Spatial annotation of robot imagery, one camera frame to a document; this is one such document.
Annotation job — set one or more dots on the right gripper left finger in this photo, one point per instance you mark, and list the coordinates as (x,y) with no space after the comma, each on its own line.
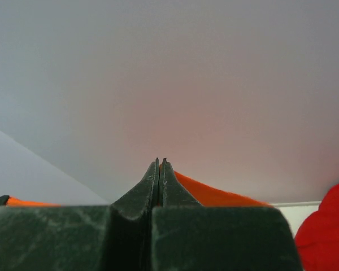
(104,237)

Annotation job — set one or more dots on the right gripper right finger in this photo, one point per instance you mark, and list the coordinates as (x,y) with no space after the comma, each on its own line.
(186,235)

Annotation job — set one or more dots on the orange t shirt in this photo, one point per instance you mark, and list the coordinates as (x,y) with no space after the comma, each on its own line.
(209,194)

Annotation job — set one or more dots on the red t shirt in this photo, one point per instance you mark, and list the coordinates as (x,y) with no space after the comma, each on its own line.
(317,239)

